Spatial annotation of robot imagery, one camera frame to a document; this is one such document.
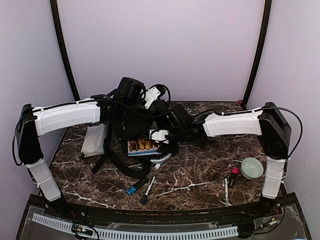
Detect green white glue stick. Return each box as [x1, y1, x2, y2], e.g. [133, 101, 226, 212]
[154, 163, 162, 170]

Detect dog picture book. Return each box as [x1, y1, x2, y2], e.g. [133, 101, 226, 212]
[127, 137, 161, 157]

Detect black student backpack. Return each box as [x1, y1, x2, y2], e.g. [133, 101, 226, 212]
[91, 123, 178, 179]

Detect white tissue pack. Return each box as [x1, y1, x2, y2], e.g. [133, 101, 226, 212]
[81, 123, 107, 158]

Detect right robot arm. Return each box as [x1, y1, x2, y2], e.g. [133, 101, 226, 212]
[149, 102, 302, 217]

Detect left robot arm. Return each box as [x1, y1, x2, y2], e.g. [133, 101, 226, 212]
[11, 77, 171, 218]

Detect black blue highlighter marker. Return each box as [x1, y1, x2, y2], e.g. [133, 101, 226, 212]
[126, 177, 149, 196]

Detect blue capped pen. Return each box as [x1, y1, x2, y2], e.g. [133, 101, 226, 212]
[141, 176, 156, 205]

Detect grey white pen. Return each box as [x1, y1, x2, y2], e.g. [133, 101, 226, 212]
[224, 177, 230, 207]

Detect black pink highlighter marker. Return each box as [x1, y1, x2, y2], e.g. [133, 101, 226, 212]
[227, 167, 239, 188]

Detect near celadon bowl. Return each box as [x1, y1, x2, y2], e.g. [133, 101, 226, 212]
[240, 157, 264, 180]

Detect small circuit board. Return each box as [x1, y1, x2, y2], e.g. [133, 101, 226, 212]
[71, 224, 94, 237]

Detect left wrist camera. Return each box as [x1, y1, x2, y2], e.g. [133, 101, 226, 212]
[144, 86, 162, 110]

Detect white slotted cable duct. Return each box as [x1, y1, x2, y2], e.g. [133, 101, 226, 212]
[31, 213, 239, 240]

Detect left black frame post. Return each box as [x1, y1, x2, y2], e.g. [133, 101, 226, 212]
[49, 0, 80, 101]

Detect black frame post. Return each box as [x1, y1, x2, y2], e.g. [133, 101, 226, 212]
[49, 0, 80, 101]
[238, 0, 272, 110]

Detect right black frame post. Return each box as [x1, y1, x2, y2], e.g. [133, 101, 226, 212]
[238, 0, 272, 110]

